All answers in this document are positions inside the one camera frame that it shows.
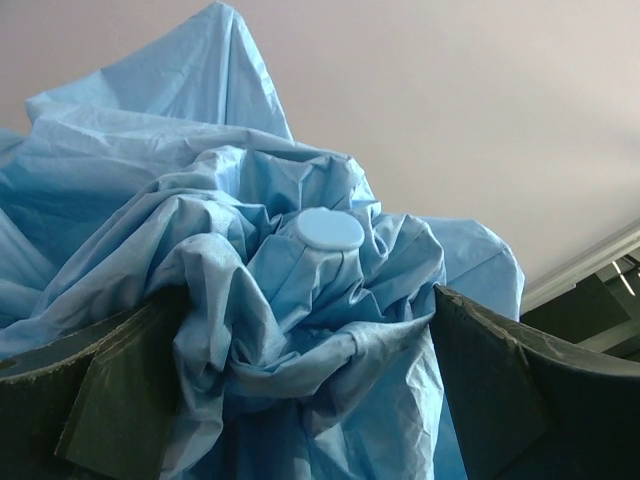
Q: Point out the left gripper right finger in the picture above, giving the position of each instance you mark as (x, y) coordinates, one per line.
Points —
(528, 405)

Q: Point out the light blue folding umbrella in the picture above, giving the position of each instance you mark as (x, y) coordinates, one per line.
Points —
(306, 353)

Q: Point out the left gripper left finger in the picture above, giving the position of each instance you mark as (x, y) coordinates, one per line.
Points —
(97, 404)

